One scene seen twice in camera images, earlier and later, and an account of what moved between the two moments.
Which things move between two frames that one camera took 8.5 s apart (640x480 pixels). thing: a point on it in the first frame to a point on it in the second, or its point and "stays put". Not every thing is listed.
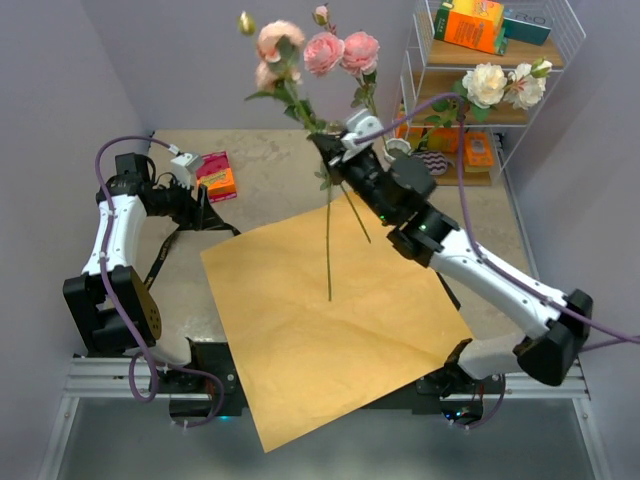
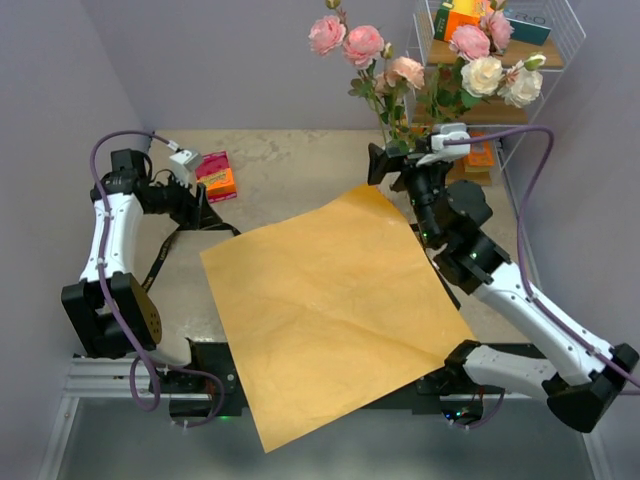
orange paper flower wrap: (322, 311) stays put
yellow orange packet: (478, 155) stays put
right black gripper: (330, 146) to (378, 164)
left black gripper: (202, 208) stays put
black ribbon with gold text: (177, 221) stays put
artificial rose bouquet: (286, 60) to (410, 106)
